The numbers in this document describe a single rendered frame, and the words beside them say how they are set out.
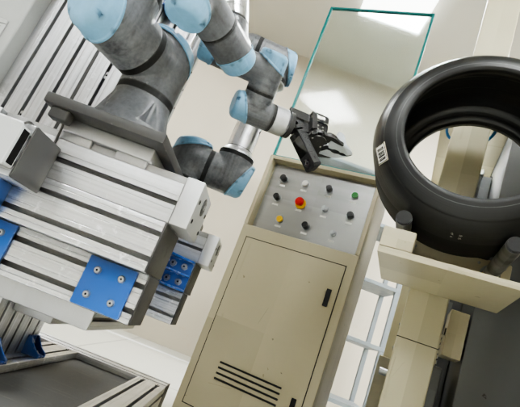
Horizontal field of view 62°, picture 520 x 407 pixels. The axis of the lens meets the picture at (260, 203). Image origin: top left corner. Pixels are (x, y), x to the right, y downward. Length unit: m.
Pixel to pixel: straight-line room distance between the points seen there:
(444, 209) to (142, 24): 0.87
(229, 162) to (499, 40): 1.25
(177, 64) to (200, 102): 4.29
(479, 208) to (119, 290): 0.91
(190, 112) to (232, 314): 3.53
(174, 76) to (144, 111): 0.10
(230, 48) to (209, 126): 4.22
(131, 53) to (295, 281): 1.28
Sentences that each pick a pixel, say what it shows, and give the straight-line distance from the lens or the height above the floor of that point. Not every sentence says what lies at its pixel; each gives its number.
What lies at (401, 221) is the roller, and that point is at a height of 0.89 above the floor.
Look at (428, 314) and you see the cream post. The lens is 1.58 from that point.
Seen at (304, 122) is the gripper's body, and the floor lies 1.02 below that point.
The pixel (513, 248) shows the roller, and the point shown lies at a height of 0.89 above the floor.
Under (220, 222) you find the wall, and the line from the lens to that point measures 4.66.
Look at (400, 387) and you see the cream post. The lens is 1.56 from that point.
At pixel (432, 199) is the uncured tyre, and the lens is 1.26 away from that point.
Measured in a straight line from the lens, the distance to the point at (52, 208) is 0.81.
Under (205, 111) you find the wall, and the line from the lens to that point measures 5.13.
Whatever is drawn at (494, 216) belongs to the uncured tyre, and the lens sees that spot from 1.26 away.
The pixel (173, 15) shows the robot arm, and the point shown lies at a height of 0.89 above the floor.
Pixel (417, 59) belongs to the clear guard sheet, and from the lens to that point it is 2.35.
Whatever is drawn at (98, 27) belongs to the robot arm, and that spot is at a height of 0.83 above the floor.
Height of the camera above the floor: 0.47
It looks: 15 degrees up
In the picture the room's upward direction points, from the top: 21 degrees clockwise
